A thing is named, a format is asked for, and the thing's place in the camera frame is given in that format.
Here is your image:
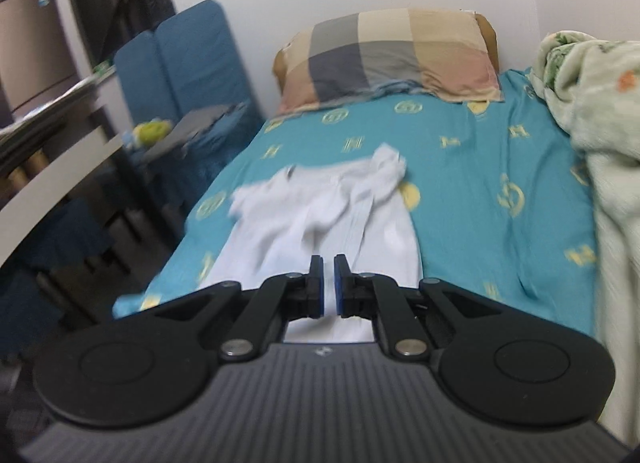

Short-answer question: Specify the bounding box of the green plush toy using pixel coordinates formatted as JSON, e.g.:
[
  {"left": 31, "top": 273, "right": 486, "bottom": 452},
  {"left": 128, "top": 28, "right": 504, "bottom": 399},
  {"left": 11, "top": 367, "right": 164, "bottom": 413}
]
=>
[{"left": 122, "top": 119, "right": 174, "bottom": 150}]

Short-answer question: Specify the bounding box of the green fleece blanket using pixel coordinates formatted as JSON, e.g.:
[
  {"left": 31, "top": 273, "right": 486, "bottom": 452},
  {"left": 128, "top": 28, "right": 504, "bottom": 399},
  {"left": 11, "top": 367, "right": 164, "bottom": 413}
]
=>
[{"left": 528, "top": 31, "right": 639, "bottom": 446}]

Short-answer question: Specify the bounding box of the white desk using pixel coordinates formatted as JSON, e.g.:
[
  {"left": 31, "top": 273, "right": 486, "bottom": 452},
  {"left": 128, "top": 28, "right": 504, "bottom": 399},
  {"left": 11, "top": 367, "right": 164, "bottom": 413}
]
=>
[{"left": 0, "top": 68, "right": 126, "bottom": 269}]

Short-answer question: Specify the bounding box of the checkered pillow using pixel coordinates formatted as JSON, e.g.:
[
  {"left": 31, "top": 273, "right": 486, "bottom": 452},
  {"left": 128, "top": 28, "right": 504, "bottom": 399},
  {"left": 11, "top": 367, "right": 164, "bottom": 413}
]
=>
[{"left": 272, "top": 8, "right": 502, "bottom": 116}]

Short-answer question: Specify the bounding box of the grey cloth on chair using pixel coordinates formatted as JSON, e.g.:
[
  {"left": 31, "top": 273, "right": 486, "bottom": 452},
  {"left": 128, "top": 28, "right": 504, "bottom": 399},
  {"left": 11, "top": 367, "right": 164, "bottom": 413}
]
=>
[{"left": 141, "top": 101, "right": 253, "bottom": 165}]

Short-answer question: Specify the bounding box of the cardboard box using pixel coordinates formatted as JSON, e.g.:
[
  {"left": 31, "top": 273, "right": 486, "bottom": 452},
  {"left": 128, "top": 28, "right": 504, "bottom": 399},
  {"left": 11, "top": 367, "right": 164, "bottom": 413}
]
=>
[{"left": 1, "top": 0, "right": 78, "bottom": 116}]

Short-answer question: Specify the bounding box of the teal patterned bed sheet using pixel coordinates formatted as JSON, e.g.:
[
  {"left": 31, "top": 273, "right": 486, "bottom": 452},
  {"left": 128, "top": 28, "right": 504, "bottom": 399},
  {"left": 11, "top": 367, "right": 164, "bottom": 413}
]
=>
[{"left": 112, "top": 71, "right": 597, "bottom": 334}]

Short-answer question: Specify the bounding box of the white t-shirt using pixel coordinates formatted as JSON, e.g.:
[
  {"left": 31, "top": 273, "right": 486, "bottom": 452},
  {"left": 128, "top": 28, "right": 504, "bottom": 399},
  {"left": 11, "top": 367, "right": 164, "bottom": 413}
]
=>
[{"left": 200, "top": 144, "right": 422, "bottom": 344}]

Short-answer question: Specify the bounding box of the blue covered chair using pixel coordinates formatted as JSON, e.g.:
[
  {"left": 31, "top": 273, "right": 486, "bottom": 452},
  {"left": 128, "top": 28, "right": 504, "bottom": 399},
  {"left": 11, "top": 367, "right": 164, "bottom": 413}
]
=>
[{"left": 114, "top": 0, "right": 264, "bottom": 208}]

